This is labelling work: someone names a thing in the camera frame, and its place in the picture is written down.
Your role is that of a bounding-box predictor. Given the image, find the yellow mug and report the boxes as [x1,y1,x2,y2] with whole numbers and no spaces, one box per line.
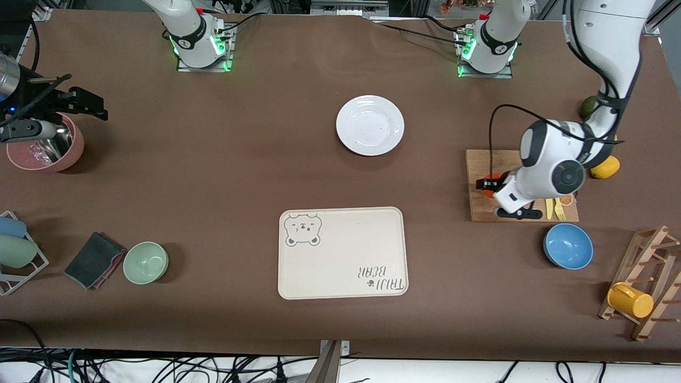
[607,282,654,319]

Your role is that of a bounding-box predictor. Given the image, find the orange fruit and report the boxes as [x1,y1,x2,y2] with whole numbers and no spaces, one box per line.
[481,172,504,199]

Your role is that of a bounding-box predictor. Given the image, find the pink cloth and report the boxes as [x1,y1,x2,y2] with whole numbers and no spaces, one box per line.
[89,249,127,291]

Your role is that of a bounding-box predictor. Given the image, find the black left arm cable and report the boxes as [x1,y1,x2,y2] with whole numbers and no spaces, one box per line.
[488,0,626,184]

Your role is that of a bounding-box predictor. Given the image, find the pink bowl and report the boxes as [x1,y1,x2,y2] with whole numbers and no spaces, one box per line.
[6,114,85,173]

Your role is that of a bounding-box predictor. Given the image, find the blue bowl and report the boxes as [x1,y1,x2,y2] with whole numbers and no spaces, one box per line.
[543,223,594,270]

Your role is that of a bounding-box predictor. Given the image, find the metal scoop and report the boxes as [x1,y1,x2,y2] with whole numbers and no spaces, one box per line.
[33,120,73,163]

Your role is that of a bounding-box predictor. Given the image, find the dark grey cloth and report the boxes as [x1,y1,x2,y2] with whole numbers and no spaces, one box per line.
[64,231,127,290]

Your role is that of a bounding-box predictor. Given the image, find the yellow lemon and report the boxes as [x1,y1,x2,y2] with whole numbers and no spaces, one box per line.
[590,155,620,179]

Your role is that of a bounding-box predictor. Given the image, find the cream bear print tray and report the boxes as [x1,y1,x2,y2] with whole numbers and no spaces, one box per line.
[278,206,409,301]

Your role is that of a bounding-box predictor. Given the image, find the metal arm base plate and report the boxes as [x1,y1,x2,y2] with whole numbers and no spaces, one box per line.
[456,27,514,80]
[177,24,235,73]

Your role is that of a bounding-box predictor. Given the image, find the green avocado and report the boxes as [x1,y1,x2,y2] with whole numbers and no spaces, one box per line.
[579,96,602,122]

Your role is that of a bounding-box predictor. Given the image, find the aluminium frame profile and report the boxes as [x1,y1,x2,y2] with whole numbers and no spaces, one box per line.
[310,0,390,16]

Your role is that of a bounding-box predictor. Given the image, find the white round plate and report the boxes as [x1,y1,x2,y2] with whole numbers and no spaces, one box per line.
[336,95,405,156]

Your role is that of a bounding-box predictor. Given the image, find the pale green bowl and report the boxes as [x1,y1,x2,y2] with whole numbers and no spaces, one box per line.
[123,242,169,285]

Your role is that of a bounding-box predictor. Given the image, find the metal bracket at table edge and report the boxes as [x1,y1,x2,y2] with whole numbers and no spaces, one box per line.
[318,339,351,383]

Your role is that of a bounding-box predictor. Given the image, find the pale green cup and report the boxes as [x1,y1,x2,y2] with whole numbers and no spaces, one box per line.
[0,234,39,269]

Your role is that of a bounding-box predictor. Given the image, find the white wire rack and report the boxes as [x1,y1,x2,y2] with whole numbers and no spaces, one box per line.
[0,210,49,296]

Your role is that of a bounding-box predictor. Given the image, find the wooden mug rack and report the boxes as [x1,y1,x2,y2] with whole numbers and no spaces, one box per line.
[597,225,681,342]

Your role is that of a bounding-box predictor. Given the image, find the pale blue cup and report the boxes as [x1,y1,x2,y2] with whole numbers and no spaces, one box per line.
[0,217,27,238]

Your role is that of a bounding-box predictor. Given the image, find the bamboo cutting board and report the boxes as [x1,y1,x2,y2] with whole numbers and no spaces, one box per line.
[466,149,579,222]

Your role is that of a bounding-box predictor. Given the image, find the black cable on table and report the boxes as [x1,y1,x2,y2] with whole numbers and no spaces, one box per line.
[370,20,474,46]

